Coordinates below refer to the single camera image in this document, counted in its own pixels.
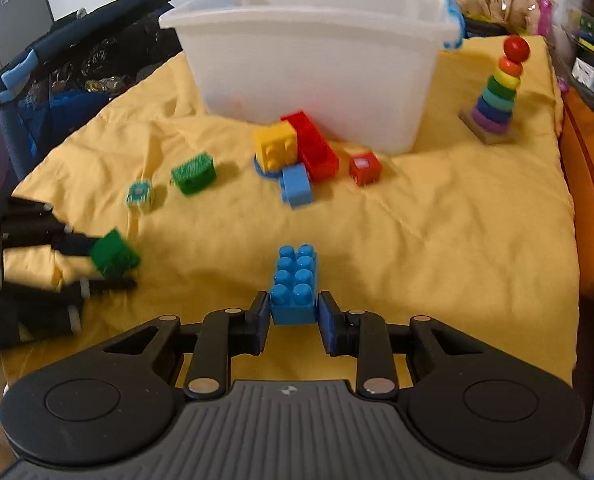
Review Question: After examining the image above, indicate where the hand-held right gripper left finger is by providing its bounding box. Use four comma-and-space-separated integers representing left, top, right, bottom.
102, 291, 271, 400

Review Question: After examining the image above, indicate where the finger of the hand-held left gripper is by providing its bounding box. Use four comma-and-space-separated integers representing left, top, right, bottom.
0, 278, 138, 342
0, 196, 98, 259

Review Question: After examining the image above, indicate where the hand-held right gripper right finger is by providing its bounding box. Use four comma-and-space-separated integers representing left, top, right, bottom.
317, 290, 483, 399

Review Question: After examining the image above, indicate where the plain green building block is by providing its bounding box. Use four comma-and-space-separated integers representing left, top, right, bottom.
89, 228, 142, 277

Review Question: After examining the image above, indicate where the blue studded building block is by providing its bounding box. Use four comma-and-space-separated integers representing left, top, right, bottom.
268, 243, 319, 325

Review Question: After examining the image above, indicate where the white plastic bin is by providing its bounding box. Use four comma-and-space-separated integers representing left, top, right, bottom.
158, 0, 466, 156

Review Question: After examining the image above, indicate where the pale cube with green print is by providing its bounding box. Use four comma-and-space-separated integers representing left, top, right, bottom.
125, 178, 156, 214

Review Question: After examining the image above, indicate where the yellow blanket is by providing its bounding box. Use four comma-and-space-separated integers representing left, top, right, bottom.
0, 35, 581, 392

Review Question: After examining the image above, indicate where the green block with textured face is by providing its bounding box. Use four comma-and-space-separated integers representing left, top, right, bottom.
170, 153, 217, 196

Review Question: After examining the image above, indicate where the light blue building block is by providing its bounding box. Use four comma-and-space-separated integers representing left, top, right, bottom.
280, 163, 312, 209

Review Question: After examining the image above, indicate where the blue round piece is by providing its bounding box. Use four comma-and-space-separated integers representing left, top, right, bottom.
253, 155, 289, 181

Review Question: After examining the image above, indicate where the dark blue playpen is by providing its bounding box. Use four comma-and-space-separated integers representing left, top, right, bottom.
0, 0, 184, 197

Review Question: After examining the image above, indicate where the small red cube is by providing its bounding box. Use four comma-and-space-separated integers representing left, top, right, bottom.
348, 152, 381, 187

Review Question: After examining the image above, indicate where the long red building block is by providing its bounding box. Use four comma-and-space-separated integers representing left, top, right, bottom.
280, 110, 339, 183

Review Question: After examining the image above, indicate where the yellow building block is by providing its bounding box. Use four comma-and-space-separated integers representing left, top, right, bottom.
253, 120, 299, 171

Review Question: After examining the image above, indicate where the orange box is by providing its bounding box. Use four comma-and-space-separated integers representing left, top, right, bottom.
559, 89, 594, 302

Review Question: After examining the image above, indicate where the bag of wooden pieces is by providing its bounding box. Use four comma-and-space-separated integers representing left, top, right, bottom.
439, 0, 544, 37

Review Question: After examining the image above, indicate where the pink plastic toy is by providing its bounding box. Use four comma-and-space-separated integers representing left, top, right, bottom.
538, 0, 554, 37

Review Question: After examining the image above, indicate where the rainbow ring stacking toy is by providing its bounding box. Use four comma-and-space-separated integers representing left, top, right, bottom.
458, 35, 531, 145

